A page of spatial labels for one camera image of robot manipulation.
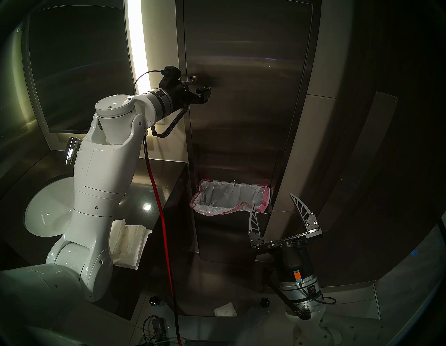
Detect stainless steel dispenser cabinet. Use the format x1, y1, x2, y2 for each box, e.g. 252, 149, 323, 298
175, 0, 320, 265

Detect white paper scrap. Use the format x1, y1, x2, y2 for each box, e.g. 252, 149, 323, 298
213, 302, 238, 317

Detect black electronics box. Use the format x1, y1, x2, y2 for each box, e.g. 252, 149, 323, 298
143, 315, 172, 341

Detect black braided cable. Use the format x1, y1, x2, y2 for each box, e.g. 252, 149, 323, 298
270, 279, 311, 321
151, 105, 189, 138

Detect bright LED light strip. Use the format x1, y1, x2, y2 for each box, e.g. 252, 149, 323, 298
125, 0, 152, 95

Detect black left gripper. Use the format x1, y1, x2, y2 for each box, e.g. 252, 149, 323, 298
159, 65, 212, 112

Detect trash bin with liner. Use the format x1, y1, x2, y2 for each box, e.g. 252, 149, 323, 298
189, 180, 270, 217

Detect white sink basin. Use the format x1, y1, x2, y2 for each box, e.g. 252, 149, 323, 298
23, 176, 75, 238

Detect thin black signal cable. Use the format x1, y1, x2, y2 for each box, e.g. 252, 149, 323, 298
293, 271, 337, 307
133, 69, 170, 89

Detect stainless steel dispenser door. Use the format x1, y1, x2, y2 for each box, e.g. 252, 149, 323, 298
183, 0, 313, 183

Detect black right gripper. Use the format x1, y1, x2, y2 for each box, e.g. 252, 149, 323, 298
247, 193, 324, 283

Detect folded white paper towels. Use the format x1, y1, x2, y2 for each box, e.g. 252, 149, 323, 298
109, 219, 153, 271

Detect chrome faucet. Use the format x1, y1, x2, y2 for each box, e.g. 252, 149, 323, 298
64, 137, 81, 165

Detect wall mirror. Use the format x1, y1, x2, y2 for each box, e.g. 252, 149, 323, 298
23, 2, 148, 135

